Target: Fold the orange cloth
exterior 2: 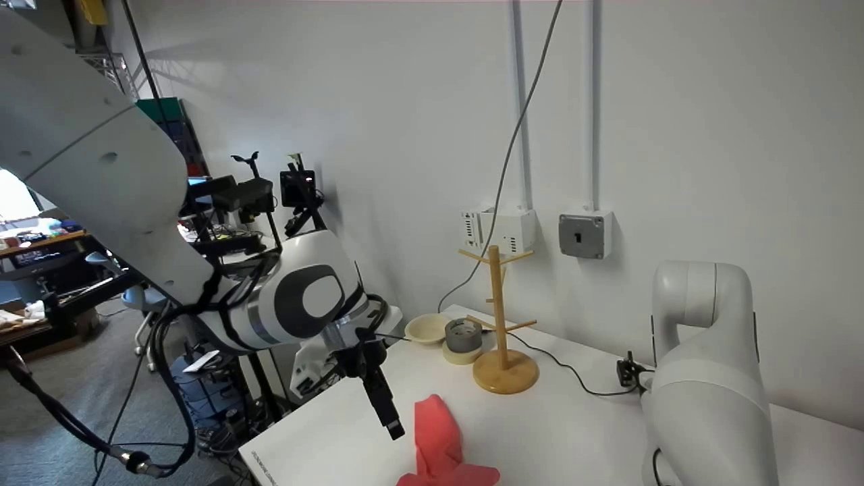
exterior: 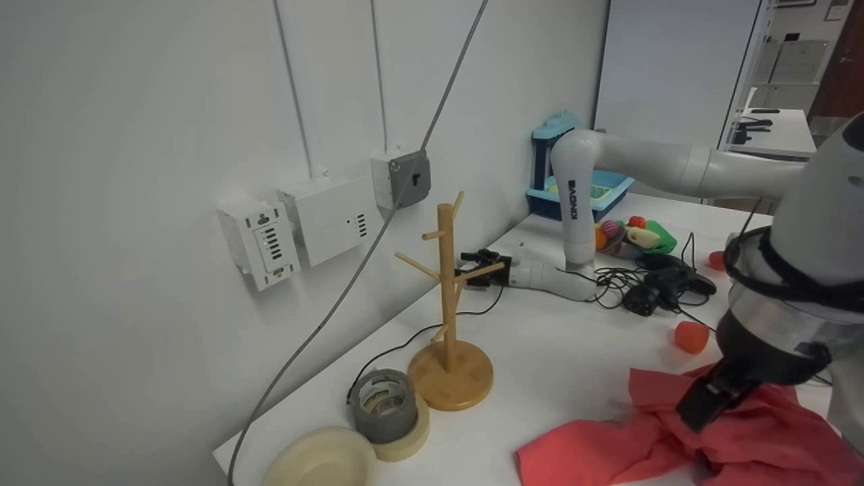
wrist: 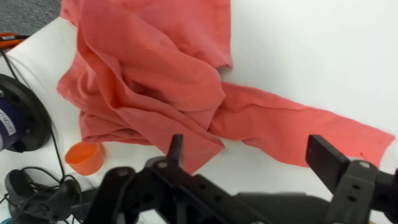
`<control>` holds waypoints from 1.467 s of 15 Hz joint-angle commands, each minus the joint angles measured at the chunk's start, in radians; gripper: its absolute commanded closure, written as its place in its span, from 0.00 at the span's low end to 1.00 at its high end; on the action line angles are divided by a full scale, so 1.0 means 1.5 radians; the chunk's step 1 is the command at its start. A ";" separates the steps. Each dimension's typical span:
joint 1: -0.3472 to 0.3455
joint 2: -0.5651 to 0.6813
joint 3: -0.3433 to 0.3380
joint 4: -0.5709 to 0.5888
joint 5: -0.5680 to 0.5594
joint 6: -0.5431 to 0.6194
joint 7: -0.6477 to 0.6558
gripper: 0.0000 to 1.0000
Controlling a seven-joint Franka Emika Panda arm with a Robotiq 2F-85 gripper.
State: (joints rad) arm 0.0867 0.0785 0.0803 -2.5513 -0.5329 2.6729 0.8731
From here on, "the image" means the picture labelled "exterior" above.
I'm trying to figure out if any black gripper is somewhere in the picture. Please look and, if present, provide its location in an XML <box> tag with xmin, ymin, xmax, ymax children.
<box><xmin>674</xmin><ymin>309</ymin><xmax>835</xmax><ymax>436</ymax></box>

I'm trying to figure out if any orange printed cloth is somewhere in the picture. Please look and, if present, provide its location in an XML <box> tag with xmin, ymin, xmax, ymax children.
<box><xmin>514</xmin><ymin>362</ymin><xmax>864</xmax><ymax>486</ymax></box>

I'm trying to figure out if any red block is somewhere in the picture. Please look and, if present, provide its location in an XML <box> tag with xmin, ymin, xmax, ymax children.
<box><xmin>672</xmin><ymin>320</ymin><xmax>713</xmax><ymax>357</ymax></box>

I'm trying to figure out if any green toy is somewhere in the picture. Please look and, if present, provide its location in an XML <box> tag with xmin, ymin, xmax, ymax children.
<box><xmin>626</xmin><ymin>217</ymin><xmax>680</xmax><ymax>262</ymax></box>

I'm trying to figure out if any purple orange toy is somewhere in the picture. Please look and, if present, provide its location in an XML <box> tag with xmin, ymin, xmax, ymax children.
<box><xmin>591</xmin><ymin>220</ymin><xmax>630</xmax><ymax>258</ymax></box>

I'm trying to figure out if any blue plastic tray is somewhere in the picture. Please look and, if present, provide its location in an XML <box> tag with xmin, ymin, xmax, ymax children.
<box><xmin>524</xmin><ymin>170</ymin><xmax>636</xmax><ymax>225</ymax></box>

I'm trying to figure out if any wooden mug tree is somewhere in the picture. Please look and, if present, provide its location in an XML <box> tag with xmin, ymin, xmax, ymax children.
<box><xmin>392</xmin><ymin>190</ymin><xmax>507</xmax><ymax>413</ymax></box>

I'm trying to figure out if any small black device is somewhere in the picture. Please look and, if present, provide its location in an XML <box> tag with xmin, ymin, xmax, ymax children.
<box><xmin>456</xmin><ymin>248</ymin><xmax>518</xmax><ymax>291</ymax></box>

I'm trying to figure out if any cream tape roll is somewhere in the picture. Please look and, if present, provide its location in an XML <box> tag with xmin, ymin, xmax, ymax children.
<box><xmin>369</xmin><ymin>413</ymin><xmax>433</xmax><ymax>465</ymax></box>

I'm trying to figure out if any white background desk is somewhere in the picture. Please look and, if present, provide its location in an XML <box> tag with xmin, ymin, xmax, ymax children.
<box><xmin>719</xmin><ymin>105</ymin><xmax>821</xmax><ymax>163</ymax></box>

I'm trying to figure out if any blue plastic stand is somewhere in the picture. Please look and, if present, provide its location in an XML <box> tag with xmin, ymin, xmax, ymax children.
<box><xmin>530</xmin><ymin>108</ymin><xmax>582</xmax><ymax>195</ymax></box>

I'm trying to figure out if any grey junction box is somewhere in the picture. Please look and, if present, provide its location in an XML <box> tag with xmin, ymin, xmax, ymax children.
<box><xmin>368</xmin><ymin>146</ymin><xmax>434</xmax><ymax>217</ymax></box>

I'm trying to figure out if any cream bowl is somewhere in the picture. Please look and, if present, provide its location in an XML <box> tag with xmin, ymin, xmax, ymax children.
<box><xmin>263</xmin><ymin>426</ymin><xmax>377</xmax><ymax>486</ymax></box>

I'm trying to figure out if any white plain electrical box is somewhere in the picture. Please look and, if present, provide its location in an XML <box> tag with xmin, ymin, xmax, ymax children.
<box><xmin>277</xmin><ymin>174</ymin><xmax>387</xmax><ymax>270</ymax></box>

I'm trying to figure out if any white vented socket box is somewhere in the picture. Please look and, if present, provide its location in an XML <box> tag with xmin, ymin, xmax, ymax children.
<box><xmin>214</xmin><ymin>193</ymin><xmax>306</xmax><ymax>294</ymax></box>

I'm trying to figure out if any black cable bundle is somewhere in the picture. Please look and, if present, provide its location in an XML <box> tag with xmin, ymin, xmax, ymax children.
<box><xmin>591</xmin><ymin>251</ymin><xmax>722</xmax><ymax>320</ymax></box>

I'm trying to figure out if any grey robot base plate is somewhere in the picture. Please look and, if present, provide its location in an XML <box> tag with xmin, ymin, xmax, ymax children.
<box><xmin>510</xmin><ymin>258</ymin><xmax>599</xmax><ymax>306</ymax></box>

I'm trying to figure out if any thin black table cable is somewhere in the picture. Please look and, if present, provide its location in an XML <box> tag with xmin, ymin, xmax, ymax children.
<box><xmin>352</xmin><ymin>283</ymin><xmax>507</xmax><ymax>391</ymax></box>

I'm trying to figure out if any grey hanging cable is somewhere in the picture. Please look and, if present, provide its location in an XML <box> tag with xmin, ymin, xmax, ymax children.
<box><xmin>225</xmin><ymin>0</ymin><xmax>495</xmax><ymax>486</ymax></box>

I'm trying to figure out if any white wall conduit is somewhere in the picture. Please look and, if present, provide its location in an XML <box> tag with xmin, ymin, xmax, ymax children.
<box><xmin>368</xmin><ymin>0</ymin><xmax>392</xmax><ymax>158</ymax></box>
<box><xmin>269</xmin><ymin>0</ymin><xmax>319</xmax><ymax>183</ymax></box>

